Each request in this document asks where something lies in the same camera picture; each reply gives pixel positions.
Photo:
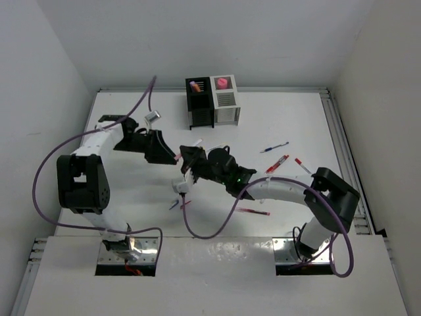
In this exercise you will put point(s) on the blue ballpoint pen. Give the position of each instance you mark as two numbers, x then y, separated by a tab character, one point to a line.
273	147

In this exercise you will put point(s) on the black slotted pen holder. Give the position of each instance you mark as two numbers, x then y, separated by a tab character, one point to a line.
200	106

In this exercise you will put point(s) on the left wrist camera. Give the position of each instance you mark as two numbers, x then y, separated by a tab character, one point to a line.
152	117

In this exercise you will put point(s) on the red retractable pen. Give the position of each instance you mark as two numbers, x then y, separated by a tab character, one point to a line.
277	164

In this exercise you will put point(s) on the thin orange cap marker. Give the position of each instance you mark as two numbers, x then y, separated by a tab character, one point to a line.
195	144

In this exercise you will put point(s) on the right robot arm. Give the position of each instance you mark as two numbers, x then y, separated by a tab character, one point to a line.
331	200

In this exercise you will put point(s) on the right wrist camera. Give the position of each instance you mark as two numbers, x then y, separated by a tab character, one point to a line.
183	183

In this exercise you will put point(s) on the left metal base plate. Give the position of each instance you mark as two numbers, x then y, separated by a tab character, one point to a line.
134	250

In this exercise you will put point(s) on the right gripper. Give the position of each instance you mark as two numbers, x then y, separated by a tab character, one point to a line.
189	153

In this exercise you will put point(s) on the red cap white marker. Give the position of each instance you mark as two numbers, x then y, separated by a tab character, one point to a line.
300	163

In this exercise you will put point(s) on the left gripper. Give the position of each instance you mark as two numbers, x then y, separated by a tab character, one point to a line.
154	149

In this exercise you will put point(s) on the metal base plate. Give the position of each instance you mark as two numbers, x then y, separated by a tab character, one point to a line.
134	250
285	253

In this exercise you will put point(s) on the pink purple eraser block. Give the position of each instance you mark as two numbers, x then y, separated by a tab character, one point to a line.
222	83

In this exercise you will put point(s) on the red ink gel pen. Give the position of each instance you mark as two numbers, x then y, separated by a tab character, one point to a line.
252	211

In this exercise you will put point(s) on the yellow cap blue pen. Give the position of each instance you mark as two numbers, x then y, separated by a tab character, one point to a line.
218	146

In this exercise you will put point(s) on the white slotted pen holder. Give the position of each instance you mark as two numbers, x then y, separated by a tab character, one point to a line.
227	108

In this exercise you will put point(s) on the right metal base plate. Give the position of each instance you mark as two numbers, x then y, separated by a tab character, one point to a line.
285	253

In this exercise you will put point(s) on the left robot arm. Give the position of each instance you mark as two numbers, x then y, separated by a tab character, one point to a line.
83	186

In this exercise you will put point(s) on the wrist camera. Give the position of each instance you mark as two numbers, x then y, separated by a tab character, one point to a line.
152	117
183	183

